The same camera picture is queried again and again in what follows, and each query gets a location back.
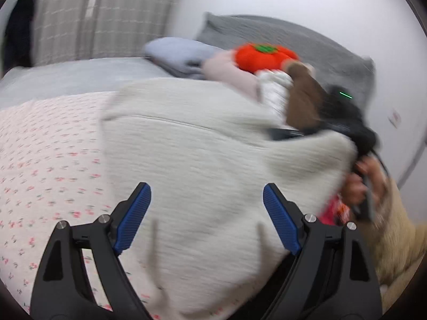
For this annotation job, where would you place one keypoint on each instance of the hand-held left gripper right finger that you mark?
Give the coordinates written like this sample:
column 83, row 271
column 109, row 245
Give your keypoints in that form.
column 282, row 221

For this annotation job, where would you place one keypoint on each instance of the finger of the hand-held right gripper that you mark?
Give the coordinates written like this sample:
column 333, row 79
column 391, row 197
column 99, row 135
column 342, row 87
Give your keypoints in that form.
column 287, row 133

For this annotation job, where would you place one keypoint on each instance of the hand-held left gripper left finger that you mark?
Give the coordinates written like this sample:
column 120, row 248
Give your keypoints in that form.
column 131, row 221

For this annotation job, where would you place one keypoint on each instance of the cream fleece zip jacket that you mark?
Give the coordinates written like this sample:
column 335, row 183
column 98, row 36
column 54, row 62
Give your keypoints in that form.
column 216, row 160

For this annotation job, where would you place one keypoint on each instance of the person's right forearm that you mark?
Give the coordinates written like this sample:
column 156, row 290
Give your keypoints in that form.
column 397, row 240

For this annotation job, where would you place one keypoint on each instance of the person's right hand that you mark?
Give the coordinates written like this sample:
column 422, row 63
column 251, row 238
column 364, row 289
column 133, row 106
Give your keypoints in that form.
column 375, row 176

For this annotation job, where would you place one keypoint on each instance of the white quilted cloth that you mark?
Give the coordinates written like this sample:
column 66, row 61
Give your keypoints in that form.
column 275, row 86

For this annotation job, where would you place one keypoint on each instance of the red printed cloth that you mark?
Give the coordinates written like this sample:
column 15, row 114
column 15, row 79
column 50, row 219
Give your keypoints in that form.
column 333, row 211

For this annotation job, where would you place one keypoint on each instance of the orange plush fruit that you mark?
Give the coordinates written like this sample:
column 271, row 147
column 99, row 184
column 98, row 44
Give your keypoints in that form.
column 263, row 56

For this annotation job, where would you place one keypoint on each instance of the pale pink pillow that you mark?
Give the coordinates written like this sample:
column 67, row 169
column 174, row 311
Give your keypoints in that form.
column 230, row 73

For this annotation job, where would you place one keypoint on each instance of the grey quilted pillow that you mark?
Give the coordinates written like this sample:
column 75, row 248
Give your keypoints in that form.
column 300, row 36

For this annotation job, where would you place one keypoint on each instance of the floral print blanket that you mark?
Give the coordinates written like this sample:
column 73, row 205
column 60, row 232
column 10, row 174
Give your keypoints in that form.
column 50, row 160

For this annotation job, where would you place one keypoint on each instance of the folded grey blanket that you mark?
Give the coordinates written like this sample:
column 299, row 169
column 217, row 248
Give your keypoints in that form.
column 180, row 55

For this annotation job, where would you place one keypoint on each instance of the grey bed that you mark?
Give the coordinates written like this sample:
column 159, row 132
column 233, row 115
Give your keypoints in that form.
column 83, row 73

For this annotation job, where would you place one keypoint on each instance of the grey patterned curtain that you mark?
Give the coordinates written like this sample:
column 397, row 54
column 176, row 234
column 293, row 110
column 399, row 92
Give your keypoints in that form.
column 100, row 16

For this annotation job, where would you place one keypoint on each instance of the black hanging garment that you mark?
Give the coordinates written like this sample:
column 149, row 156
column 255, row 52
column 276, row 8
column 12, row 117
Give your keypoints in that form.
column 18, row 33

